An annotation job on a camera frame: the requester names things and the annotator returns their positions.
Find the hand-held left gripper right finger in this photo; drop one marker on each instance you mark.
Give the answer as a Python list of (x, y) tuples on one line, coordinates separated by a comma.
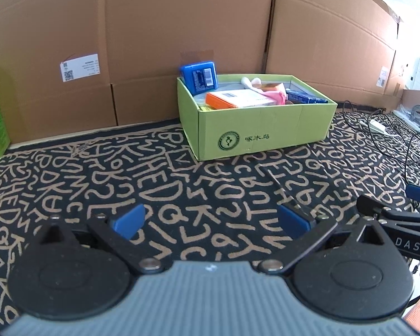
[(294, 221)]

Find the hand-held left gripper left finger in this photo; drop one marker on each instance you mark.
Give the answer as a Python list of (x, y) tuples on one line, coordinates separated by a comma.
[(129, 222)]

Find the light green shoe box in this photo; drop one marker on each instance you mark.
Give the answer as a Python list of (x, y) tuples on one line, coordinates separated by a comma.
[(259, 133)]

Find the blue white medicine box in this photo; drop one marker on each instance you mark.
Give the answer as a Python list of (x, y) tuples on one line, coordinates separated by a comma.
[(306, 97)]

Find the pink glove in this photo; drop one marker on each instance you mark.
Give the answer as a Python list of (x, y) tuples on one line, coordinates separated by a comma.
[(276, 96)]

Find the orange white box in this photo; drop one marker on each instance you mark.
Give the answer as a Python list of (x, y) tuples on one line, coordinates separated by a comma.
[(238, 98)]

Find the white plastic bottles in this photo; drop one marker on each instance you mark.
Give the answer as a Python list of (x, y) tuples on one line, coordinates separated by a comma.
[(250, 82)]

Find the blue cube box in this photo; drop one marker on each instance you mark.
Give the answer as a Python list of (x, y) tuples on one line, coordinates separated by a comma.
[(199, 77)]

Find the black letter-print mat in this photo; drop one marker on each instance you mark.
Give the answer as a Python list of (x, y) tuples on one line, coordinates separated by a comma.
[(196, 189)]

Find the white power adapter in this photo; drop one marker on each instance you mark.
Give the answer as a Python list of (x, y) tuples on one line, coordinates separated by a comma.
[(373, 125)]

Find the white shipping label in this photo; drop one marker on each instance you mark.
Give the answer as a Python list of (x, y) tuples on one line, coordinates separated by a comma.
[(79, 68)]

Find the large plain cardboard box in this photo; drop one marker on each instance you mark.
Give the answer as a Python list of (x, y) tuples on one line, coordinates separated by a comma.
[(329, 35)]

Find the large labelled cardboard box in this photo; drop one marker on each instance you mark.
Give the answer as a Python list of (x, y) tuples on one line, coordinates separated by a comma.
[(143, 24)]

